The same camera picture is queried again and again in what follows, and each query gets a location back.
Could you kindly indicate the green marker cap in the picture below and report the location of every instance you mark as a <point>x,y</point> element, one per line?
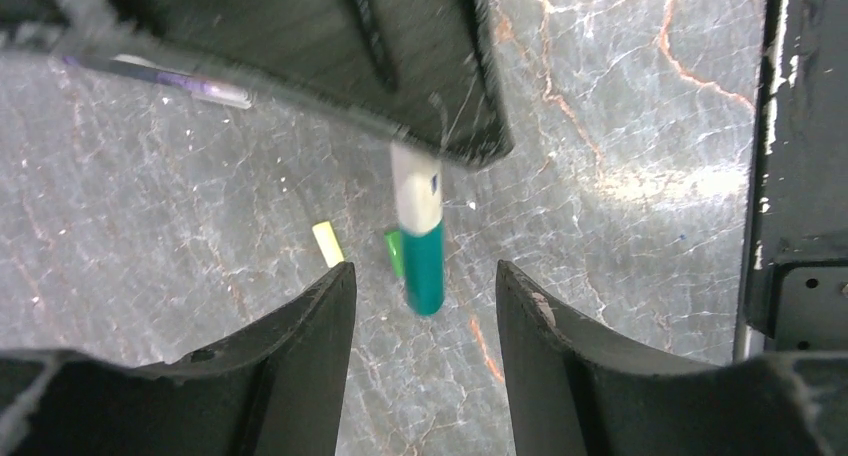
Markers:
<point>394,248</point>

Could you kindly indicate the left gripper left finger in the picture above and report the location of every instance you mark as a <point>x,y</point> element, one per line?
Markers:
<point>275,387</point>

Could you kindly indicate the teal capped white marker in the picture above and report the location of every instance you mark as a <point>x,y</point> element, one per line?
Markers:
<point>417,188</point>

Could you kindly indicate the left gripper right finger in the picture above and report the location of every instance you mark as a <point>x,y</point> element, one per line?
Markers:
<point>577,387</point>

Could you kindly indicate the yellow marker cap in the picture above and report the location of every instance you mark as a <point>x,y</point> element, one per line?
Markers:
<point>328,244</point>

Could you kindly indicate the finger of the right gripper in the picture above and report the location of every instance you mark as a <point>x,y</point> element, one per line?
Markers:
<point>421,72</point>

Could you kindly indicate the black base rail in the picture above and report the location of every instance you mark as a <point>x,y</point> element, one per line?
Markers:
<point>793,285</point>

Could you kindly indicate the teal marker cap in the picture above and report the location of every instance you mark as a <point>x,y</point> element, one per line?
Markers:
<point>423,259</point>

